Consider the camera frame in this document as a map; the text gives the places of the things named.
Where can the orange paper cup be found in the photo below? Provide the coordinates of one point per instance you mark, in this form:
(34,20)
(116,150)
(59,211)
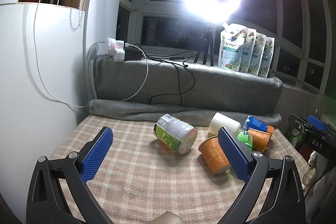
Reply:
(260,139)
(214,156)

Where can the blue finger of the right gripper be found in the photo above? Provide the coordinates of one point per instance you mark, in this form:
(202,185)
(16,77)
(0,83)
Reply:
(315,122)

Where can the black tripod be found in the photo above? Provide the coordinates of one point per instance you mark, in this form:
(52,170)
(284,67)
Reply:
(207,46)

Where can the refill pouch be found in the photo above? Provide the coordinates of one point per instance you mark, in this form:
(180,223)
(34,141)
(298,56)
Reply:
(231,39)
(257,54)
(267,57)
(247,49)

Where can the grey folded blanket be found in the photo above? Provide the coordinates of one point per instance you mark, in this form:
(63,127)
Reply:
(145,90)

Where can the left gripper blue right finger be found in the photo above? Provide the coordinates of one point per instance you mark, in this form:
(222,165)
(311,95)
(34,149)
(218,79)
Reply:
(284,202)

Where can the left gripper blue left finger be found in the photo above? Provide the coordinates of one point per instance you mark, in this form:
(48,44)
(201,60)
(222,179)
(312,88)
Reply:
(46,202)

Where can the white cabinet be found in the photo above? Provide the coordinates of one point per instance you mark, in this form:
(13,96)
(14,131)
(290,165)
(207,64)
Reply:
(44,83)

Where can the blue orange drink carton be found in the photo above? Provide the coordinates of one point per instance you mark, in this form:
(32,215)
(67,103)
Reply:
(253,123)

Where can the green label drink can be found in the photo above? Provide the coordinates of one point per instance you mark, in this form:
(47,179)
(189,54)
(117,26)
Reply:
(178,135)

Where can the green tea bottle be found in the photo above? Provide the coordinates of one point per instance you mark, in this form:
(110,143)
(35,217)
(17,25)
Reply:
(246,138)

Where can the white plastic cup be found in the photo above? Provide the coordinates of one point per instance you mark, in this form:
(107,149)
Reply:
(218,121)

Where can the black power adapter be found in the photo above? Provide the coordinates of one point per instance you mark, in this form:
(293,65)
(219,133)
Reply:
(132,54)

